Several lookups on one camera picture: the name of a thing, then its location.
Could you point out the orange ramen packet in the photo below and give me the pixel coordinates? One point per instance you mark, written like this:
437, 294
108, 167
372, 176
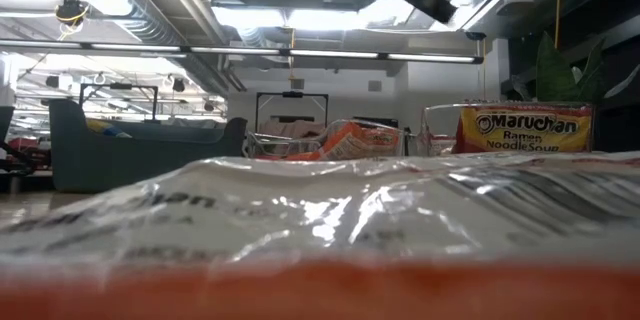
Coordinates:
382, 140
320, 240
340, 145

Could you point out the red beef ramen packet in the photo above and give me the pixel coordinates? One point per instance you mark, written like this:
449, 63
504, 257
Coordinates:
440, 145
525, 130

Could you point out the blue soy sauce ramen packet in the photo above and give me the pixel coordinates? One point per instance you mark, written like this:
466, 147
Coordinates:
107, 129

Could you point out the pink cloth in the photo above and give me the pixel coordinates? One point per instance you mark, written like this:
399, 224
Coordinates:
290, 129

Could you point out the black monitor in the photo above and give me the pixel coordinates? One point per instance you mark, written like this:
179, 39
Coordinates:
375, 121

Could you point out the clear plastic bin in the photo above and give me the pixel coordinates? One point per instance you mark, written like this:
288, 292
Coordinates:
260, 142
435, 120

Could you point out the long ceiling light strip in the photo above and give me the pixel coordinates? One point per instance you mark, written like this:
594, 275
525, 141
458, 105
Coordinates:
330, 53

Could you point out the blue-grey plastic bin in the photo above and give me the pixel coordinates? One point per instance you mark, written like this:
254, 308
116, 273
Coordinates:
150, 160

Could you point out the green artificial plant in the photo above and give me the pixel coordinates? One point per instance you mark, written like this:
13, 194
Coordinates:
555, 75

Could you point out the black background frame stand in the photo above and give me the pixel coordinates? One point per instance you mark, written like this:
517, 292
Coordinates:
156, 102
326, 107

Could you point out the silver ventilation duct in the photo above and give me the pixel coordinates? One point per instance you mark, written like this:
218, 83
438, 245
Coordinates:
150, 20

